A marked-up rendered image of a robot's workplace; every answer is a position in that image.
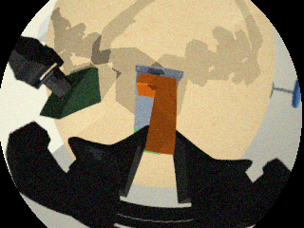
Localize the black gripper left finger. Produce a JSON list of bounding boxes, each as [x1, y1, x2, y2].
[[67, 125, 149, 197]]

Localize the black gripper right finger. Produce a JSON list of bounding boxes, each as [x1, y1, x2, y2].
[[172, 129, 254, 204]]

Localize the orange l-shaped part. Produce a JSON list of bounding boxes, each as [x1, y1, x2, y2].
[[136, 73, 178, 156]]

